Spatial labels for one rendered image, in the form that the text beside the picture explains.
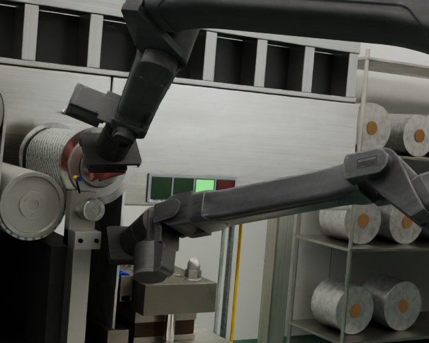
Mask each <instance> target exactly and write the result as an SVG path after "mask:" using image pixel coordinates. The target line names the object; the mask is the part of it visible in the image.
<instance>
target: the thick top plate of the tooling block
mask: <svg viewBox="0 0 429 343"><path fill-rule="evenodd" d="M120 270H123V271H124V272H127V273H129V274H130V275H131V276H132V275H133V265H121V267H120ZM184 277H185V270H184V269H181V268H179V267H176V266H174V273H173V274H172V276H170V277H168V278H166V279H165V280H164V281H163V282H162V283H158V284H147V283H142V282H138V281H136V280H134V279H133V288H132V298H131V301H119V300H118V299H117V301H118V302H119V303H121V304H123V305H124V306H127V307H128V308H130V309H132V310H134V311H135V312H137V313H139V314H141V315H142V316H154V315H167V314H191V313H205V312H215V303H216V294H217V283H216V282H213V281H211V280H209V279H206V278H203V277H201V279H202V280H201V281H190V280H185V279H184Z"/></svg>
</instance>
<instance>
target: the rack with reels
mask: <svg viewBox="0 0 429 343"><path fill-rule="evenodd" d="M357 69H361V70H364V78H363V87H362V101H361V103H356V102H355V103H356V104H359V105H360V106H359V114H358V122H357V136H356V144H355V152H361V151H364V150H370V149H373V148H390V149H392V150H393V151H394V152H395V153H396V154H397V155H398V156H399V157H400V158H401V159H406V160H416V161H429V115H427V116H424V115H421V114H388V113H387V112H386V110H385V109H384V108H383V107H382V106H381V105H379V104H378V103H366V91H367V84H368V71H375V72H381V73H386V74H396V75H401V76H410V77H415V78H425V79H429V65H420V64H415V63H407V62H402V61H393V60H388V59H380V58H375V57H370V49H366V56H359V57H358V62H357ZM424 155H426V156H427V157H423V156H424ZM301 216H302V213H301V214H298V216H297V225H296V234H295V235H294V237H295V238H296V240H295V248H294V256H293V271H292V280H291V295H290V303H289V319H288V321H287V323H288V327H287V342H286V343H290V342H291V327H292V326H294V327H297V328H299V329H302V330H304V331H307V332H309V333H311V334H313V335H316V336H319V337H320V338H323V339H325V340H328V341H330V342H333V343H383V342H398V341H406V340H421V339H429V311H428V312H420V309H421V303H422V301H421V295H420V292H419V290H418V288H417V287H416V286H415V285H414V284H413V283H412V282H408V281H406V280H401V279H398V278H394V277H391V276H387V275H384V274H375V275H373V276H371V277H370V278H368V279H367V280H366V281H365V283H364V284H363V285H362V287H361V286H358V285H356V284H351V283H349V280H350V272H351V258H352V252H393V251H429V233H427V232H426V231H424V230H423V229H422V228H421V227H420V226H418V225H417V224H416V223H414V222H413V221H412V220H411V219H410V218H408V217H407V216H405V215H404V214H403V213H402V212H401V211H399V210H398V209H397V208H395V207H394V206H393V205H387V206H379V207H378V206H376V205H375V204H374V203H373V204H368V205H350V210H320V211H319V223H320V226H321V229H322V230H323V232H324V233H325V234H326V235H300V225H301ZM300 239H302V240H307V241H309V242H314V243H318V244H322V245H325V246H330V247H332V248H337V249H341V250H345V251H348V253H347V267H346V275H345V281H343V280H339V279H336V278H328V279H326V280H324V281H323V282H321V283H320V284H319V285H318V286H317V288H316V289H315V291H314V293H313V296H312V299H311V310H312V313H313V316H314V317H315V318H312V319H301V320H292V318H293V303H294V295H295V287H296V272H297V263H298V248H299V240H300Z"/></svg>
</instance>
